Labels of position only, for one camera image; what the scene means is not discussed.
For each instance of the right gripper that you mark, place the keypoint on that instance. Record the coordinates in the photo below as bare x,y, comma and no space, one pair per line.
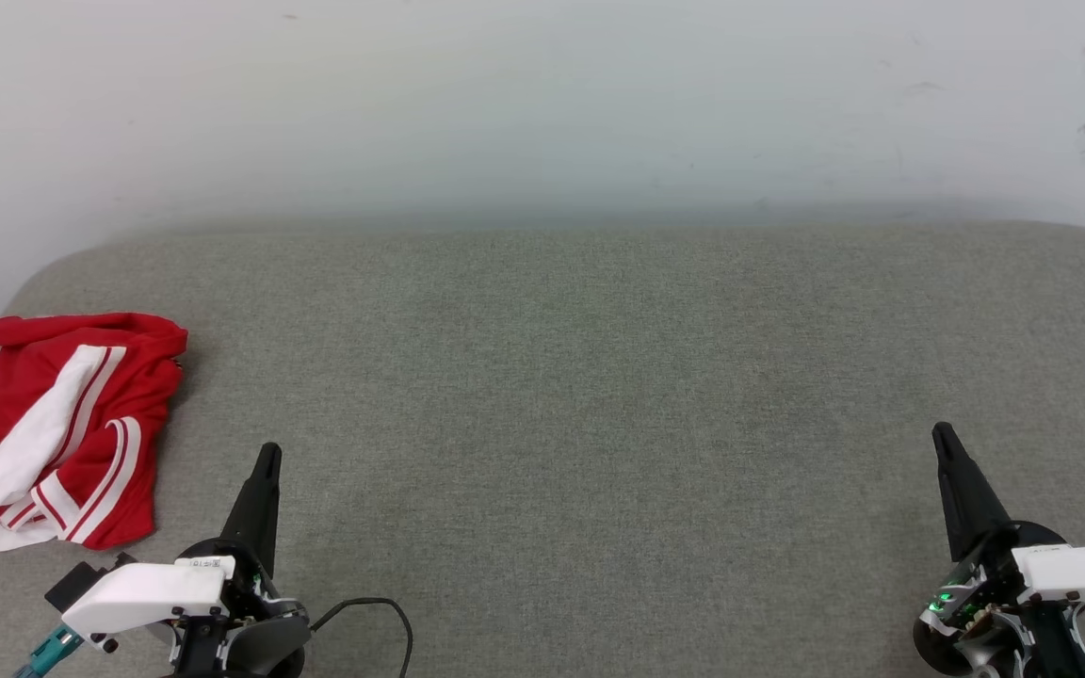
1070,574

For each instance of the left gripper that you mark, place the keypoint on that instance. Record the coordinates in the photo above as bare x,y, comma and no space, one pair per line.
152,591

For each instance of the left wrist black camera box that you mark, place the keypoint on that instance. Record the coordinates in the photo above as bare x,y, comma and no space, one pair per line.
73,586

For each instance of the red and white sports jersey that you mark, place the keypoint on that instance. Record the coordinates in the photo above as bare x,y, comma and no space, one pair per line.
133,377

